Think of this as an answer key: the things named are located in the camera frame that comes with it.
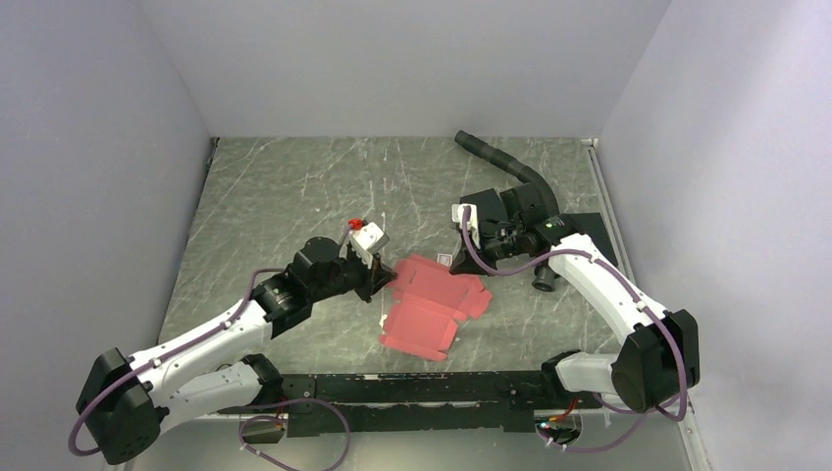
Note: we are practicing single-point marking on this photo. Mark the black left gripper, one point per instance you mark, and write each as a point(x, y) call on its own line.
point(373, 279)

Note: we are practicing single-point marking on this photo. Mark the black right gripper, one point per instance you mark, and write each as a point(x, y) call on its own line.
point(460, 265)

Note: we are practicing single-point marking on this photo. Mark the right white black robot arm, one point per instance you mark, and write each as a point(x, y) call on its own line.
point(658, 360)

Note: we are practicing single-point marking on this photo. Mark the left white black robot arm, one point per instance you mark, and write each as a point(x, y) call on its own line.
point(129, 400)

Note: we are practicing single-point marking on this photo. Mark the red white staples box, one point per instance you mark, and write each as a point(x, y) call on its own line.
point(444, 259)

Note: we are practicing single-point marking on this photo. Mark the black flat device box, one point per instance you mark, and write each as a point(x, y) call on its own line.
point(592, 225)

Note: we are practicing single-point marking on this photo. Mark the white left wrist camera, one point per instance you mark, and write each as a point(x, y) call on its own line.
point(366, 239)

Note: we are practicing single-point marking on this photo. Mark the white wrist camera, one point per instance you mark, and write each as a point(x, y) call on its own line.
point(465, 216)
point(366, 239)

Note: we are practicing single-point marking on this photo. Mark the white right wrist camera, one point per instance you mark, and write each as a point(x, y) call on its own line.
point(465, 216)

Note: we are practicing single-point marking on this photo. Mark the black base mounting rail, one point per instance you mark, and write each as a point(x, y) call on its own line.
point(512, 401)

